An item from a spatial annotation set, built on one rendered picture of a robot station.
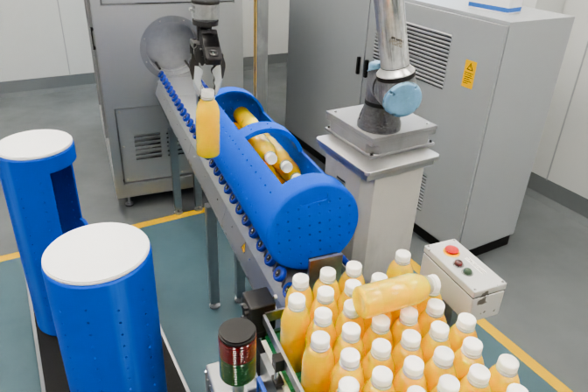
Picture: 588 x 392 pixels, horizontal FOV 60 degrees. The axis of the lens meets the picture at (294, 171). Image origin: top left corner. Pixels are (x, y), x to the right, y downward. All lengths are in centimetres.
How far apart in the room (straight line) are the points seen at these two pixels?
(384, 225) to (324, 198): 48
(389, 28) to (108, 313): 108
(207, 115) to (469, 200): 192
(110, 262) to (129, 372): 35
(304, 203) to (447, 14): 183
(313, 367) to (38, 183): 138
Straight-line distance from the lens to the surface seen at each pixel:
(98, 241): 153
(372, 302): 111
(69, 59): 625
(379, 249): 188
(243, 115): 205
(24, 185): 216
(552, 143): 419
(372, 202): 173
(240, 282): 273
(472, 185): 300
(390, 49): 152
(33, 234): 227
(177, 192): 348
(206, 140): 151
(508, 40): 275
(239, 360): 89
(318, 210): 140
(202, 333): 267
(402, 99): 155
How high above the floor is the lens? 188
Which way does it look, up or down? 27 degrees down
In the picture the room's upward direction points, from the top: 2 degrees clockwise
